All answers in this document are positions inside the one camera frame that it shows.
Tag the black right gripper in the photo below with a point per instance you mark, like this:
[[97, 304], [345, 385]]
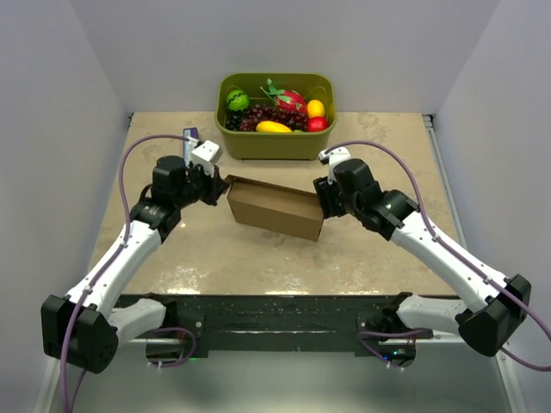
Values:
[[325, 193]]

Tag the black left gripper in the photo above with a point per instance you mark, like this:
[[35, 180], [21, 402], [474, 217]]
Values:
[[220, 185]]

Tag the brown cardboard box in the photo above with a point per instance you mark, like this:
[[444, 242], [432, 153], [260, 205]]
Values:
[[276, 208]]

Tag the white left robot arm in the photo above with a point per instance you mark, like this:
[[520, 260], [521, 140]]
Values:
[[84, 327]]

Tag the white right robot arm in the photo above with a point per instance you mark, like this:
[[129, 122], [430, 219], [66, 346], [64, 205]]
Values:
[[489, 306]]

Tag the purple toothpaste box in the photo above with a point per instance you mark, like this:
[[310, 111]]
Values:
[[191, 140]]

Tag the olive green plastic bin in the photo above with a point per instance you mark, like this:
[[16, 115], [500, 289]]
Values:
[[296, 145]]

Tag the dark blue toy grapes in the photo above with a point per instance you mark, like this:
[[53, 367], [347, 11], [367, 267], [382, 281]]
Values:
[[233, 121]]

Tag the yellow toy mango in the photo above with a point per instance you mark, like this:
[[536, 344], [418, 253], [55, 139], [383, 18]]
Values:
[[269, 126]]

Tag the red toy apple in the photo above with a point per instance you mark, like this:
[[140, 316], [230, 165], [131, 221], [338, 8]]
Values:
[[317, 124]]

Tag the purple toy grape bunch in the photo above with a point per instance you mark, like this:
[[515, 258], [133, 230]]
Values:
[[254, 115]]

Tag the green toy watermelon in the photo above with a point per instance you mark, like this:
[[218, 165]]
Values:
[[237, 101]]

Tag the yellow toy lemon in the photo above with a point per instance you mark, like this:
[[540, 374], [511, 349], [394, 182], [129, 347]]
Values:
[[315, 108]]

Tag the pink toy dragon fruit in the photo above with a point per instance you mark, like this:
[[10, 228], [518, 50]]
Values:
[[289, 100]]

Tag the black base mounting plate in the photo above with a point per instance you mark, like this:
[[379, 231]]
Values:
[[199, 325]]

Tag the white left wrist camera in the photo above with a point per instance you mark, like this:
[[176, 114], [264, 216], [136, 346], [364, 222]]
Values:
[[206, 152]]

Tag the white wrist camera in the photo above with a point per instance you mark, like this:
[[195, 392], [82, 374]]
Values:
[[332, 158], [206, 152]]

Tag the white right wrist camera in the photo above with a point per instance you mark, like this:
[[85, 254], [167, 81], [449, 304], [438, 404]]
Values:
[[332, 158]]

